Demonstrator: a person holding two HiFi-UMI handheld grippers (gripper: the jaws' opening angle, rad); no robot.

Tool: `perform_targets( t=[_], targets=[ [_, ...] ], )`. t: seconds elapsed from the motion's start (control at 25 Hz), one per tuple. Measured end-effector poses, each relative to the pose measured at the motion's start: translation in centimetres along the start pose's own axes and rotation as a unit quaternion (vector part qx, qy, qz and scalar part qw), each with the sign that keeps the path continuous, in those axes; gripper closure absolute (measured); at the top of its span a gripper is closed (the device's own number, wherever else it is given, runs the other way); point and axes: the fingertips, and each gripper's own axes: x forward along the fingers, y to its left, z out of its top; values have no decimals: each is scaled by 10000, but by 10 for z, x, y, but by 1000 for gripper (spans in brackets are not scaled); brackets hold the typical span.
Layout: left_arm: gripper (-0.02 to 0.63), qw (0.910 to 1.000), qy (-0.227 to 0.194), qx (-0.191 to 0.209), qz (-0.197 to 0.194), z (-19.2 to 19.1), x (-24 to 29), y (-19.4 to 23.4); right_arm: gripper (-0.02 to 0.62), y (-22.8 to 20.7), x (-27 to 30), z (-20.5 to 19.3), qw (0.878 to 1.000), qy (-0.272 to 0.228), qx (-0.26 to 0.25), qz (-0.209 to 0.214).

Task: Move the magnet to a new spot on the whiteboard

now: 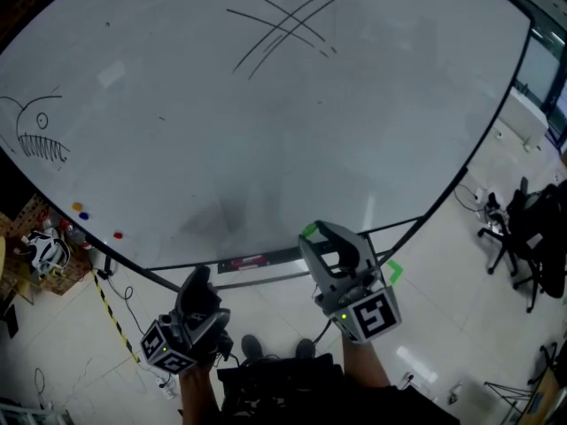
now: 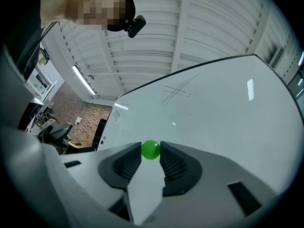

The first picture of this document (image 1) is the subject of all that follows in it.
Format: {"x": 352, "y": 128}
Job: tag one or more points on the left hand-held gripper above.
{"x": 170, "y": 348}

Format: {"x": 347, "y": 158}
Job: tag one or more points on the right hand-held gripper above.
{"x": 372, "y": 317}

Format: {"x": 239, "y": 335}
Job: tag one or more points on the green round magnet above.
{"x": 310, "y": 229}

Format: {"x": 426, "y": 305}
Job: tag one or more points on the person's right forearm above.
{"x": 363, "y": 365}

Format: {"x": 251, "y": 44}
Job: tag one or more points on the person's left forearm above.
{"x": 197, "y": 396}

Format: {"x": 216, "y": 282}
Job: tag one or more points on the black metal whiteboard stand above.
{"x": 266, "y": 280}

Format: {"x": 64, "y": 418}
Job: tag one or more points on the person's left grey shoe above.
{"x": 251, "y": 348}

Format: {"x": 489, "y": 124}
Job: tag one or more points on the person's grey shoe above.
{"x": 251, "y": 348}
{"x": 305, "y": 349}

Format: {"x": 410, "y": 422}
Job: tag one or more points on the person's right grey shoe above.
{"x": 305, "y": 349}

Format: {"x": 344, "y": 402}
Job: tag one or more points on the small white power strip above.
{"x": 167, "y": 387}

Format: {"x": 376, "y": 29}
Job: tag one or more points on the person's dark clothing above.
{"x": 319, "y": 396}

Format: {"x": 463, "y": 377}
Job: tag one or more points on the pile of clear plastic bottles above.
{"x": 73, "y": 235}

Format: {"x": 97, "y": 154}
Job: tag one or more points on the white flat floor socket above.
{"x": 418, "y": 378}

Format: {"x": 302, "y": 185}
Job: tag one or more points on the orange round magnet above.
{"x": 77, "y": 205}

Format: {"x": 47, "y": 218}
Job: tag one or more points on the white black helmet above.
{"x": 44, "y": 250}

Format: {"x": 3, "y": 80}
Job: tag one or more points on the large white whiteboard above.
{"x": 221, "y": 126}

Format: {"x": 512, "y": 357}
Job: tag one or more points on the black office chair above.
{"x": 551, "y": 237}
{"x": 509, "y": 233}

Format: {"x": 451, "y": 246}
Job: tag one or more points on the round wooden table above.
{"x": 2, "y": 257}

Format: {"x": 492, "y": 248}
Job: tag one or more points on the black tripod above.
{"x": 514, "y": 392}

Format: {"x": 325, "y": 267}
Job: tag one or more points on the white counter block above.
{"x": 527, "y": 120}

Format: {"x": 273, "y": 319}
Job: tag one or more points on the black wall screen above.
{"x": 15, "y": 184}

